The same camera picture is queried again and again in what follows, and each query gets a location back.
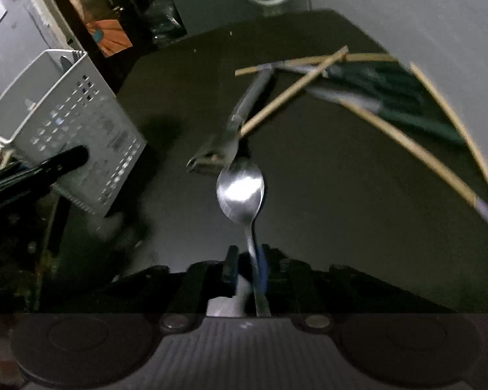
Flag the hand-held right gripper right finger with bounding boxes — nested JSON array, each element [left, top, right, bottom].
[[257, 245, 456, 330]]

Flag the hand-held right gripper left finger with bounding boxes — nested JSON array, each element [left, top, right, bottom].
[[45, 246, 240, 332]]

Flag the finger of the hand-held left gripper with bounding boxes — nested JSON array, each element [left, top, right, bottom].
[[24, 145, 88, 188]]

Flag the white perforated utensil basket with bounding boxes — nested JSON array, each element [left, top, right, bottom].
[[0, 49, 148, 217]]

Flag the steel spoon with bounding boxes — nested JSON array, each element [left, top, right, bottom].
[[215, 158, 271, 318]]

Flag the steel handled peeler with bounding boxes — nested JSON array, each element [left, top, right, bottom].
[[186, 67, 276, 176]]

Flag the plain wooden chopstick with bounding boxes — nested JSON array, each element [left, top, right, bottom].
[[410, 62, 488, 216], [239, 46, 349, 137]]

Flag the wooden chopstick purple band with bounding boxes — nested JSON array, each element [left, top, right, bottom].
[[235, 53, 395, 77], [339, 99, 488, 238]]

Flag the green handled scissors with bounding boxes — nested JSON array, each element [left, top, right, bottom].
[[277, 60, 466, 147]]

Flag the dark plastic bag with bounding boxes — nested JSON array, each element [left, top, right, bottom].
[[146, 0, 188, 47]]

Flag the grey appliance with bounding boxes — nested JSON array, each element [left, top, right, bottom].
[[167, 0, 312, 33]]

